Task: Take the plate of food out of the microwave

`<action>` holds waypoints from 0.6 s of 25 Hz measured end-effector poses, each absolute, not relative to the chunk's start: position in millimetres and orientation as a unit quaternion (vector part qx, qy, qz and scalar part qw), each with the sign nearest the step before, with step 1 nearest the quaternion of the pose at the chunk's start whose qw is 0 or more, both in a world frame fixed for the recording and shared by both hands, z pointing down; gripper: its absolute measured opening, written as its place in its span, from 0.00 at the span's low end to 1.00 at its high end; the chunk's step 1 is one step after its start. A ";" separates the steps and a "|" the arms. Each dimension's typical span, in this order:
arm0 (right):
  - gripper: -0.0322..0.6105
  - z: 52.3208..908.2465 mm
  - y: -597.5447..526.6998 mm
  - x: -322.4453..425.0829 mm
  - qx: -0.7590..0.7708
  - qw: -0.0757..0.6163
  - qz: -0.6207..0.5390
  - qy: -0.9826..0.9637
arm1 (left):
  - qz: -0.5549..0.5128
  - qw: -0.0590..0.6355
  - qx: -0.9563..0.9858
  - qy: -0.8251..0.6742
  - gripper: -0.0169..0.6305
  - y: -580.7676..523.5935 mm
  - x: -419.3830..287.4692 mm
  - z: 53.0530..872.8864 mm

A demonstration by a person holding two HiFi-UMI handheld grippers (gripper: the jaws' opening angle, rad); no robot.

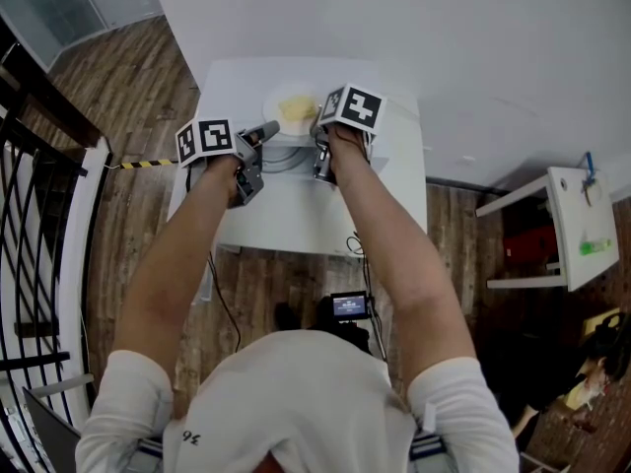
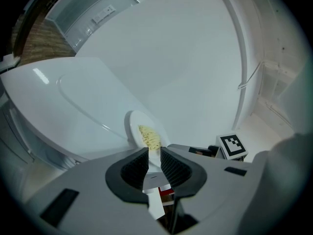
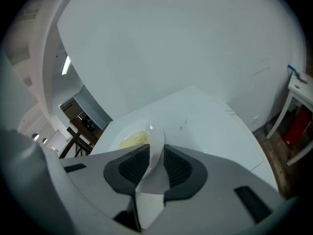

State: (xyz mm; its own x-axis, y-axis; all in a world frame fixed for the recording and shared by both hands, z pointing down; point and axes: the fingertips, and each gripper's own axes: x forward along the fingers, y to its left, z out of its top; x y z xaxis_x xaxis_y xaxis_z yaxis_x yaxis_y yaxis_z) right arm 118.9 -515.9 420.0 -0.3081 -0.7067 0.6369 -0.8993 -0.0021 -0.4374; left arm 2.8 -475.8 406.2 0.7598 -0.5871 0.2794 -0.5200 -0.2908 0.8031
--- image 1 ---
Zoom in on grey top table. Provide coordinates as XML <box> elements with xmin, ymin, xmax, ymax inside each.
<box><xmin>22</xmin><ymin>372</ymin><xmax>96</xmax><ymax>473</ymax></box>

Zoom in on person's right forearm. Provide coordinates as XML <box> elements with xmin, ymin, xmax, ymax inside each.
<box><xmin>334</xmin><ymin>164</ymin><xmax>478</xmax><ymax>404</ymax></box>

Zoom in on pale yellow shredded food pile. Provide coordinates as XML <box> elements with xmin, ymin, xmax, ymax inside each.
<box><xmin>278</xmin><ymin>95</ymin><xmax>318</xmax><ymax>123</ymax></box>

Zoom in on glass turntable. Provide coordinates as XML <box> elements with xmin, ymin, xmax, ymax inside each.
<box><xmin>263</xmin><ymin>143</ymin><xmax>311</xmax><ymax>173</ymax></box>

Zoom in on black stair railing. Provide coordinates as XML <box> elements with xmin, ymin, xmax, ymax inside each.
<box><xmin>0</xmin><ymin>17</ymin><xmax>112</xmax><ymax>473</ymax></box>

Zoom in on small black screen device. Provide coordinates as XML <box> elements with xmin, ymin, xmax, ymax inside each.
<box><xmin>329</xmin><ymin>291</ymin><xmax>371</xmax><ymax>322</ymax></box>

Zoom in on small white table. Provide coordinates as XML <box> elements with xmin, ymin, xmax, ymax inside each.
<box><xmin>475</xmin><ymin>167</ymin><xmax>621</xmax><ymax>293</ymax></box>

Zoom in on person's left forearm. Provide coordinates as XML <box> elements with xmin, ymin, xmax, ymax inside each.
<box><xmin>112</xmin><ymin>184</ymin><xmax>243</xmax><ymax>421</ymax></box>

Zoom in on person's black trousers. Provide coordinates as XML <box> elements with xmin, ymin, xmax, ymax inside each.
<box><xmin>295</xmin><ymin>312</ymin><xmax>372</xmax><ymax>355</ymax></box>

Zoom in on tangled cables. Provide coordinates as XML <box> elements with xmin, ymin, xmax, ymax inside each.
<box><xmin>344</xmin><ymin>232</ymin><xmax>391</xmax><ymax>364</ymax></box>

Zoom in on white microwave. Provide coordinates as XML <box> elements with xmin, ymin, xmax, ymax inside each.
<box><xmin>167</xmin><ymin>56</ymin><xmax>423</xmax><ymax>304</ymax></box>

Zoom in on person's left black shoe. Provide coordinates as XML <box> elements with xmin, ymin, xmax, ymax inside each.
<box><xmin>273</xmin><ymin>302</ymin><xmax>303</xmax><ymax>332</ymax></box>

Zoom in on yellow black striped tape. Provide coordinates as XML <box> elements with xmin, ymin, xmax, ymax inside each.
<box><xmin>117</xmin><ymin>158</ymin><xmax>179</xmax><ymax>171</ymax></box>

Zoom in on frosted glass partition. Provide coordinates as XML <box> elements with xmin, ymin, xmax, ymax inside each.
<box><xmin>0</xmin><ymin>0</ymin><xmax>164</xmax><ymax>73</ymax></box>

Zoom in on red box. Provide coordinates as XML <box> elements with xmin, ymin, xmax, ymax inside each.
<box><xmin>502</xmin><ymin>227</ymin><xmax>561</xmax><ymax>265</ymax></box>

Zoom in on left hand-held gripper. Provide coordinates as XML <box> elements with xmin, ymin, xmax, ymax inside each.
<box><xmin>175</xmin><ymin>118</ymin><xmax>281</xmax><ymax>209</ymax></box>

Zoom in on white plate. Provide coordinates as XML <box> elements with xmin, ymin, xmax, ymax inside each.
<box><xmin>262</xmin><ymin>81</ymin><xmax>322</xmax><ymax>140</ymax></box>

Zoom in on person's left hand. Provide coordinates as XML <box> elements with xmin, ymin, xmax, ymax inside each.
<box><xmin>207</xmin><ymin>157</ymin><xmax>244</xmax><ymax>192</ymax></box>

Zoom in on person's right hand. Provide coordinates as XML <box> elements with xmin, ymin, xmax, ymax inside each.
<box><xmin>326</xmin><ymin>123</ymin><xmax>370</xmax><ymax>168</ymax></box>

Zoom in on grey shoulder strap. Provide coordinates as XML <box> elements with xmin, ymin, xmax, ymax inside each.
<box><xmin>135</xmin><ymin>439</ymin><xmax>165</xmax><ymax>473</ymax></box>
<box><xmin>411</xmin><ymin>434</ymin><xmax>448</xmax><ymax>473</ymax></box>

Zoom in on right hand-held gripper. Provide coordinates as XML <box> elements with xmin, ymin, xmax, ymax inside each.
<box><xmin>309</xmin><ymin>83</ymin><xmax>386</xmax><ymax>182</ymax></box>

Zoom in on person's white shirt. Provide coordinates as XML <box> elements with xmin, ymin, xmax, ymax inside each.
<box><xmin>73</xmin><ymin>330</ymin><xmax>522</xmax><ymax>473</ymax></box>

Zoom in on blue handled tool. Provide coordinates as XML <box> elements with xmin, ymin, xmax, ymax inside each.
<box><xmin>580</xmin><ymin>151</ymin><xmax>600</xmax><ymax>207</ymax></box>

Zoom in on black cable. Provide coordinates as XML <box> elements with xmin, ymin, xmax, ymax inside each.
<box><xmin>206</xmin><ymin>251</ymin><xmax>244</xmax><ymax>355</ymax></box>

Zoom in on green bottle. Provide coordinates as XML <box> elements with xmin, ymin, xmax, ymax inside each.
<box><xmin>579</xmin><ymin>237</ymin><xmax>614</xmax><ymax>258</ymax></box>

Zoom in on yellow box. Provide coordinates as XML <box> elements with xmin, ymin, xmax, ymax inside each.
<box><xmin>581</xmin><ymin>307</ymin><xmax>623</xmax><ymax>337</ymax></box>

